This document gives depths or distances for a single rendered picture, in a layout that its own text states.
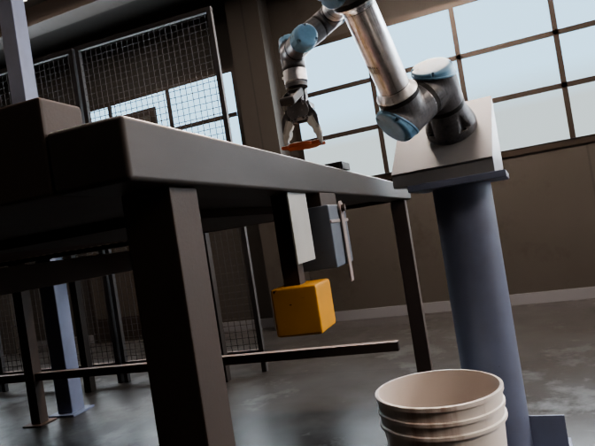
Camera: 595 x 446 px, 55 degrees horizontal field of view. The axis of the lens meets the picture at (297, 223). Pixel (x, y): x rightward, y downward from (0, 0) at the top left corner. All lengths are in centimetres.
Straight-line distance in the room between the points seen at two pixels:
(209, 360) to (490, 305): 120
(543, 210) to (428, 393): 307
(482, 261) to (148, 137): 128
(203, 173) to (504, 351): 127
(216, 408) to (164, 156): 27
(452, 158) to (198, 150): 113
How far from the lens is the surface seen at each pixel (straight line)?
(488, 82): 458
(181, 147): 61
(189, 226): 62
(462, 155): 168
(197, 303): 61
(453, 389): 159
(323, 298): 95
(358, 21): 146
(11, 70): 359
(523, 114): 454
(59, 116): 61
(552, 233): 453
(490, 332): 173
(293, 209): 95
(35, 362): 338
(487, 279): 171
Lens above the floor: 79
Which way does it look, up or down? 1 degrees up
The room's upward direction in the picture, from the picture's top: 9 degrees counter-clockwise
